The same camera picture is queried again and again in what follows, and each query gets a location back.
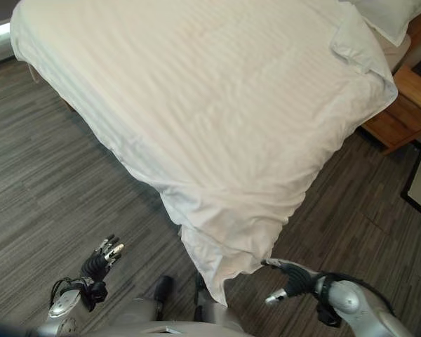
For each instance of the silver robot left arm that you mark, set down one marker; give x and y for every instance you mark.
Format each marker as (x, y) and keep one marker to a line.
(68, 304)

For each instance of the white pillow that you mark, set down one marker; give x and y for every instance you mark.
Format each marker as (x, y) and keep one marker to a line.
(384, 15)

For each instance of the silver robot body and legs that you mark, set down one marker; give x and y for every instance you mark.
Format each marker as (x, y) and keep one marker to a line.
(168, 312)

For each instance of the bed with beige base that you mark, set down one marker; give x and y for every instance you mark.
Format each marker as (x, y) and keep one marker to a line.
(394, 52)

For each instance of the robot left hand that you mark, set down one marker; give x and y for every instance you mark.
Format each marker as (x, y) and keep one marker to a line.
(97, 261)

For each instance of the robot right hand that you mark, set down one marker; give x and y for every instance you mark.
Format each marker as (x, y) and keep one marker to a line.
(294, 277)

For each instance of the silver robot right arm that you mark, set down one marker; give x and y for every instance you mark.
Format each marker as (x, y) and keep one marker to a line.
(354, 306)

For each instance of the white striped duvet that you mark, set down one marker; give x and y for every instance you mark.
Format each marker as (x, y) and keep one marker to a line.
(210, 116)

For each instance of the wooden nightstand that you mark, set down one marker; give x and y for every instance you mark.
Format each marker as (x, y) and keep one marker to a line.
(405, 109)

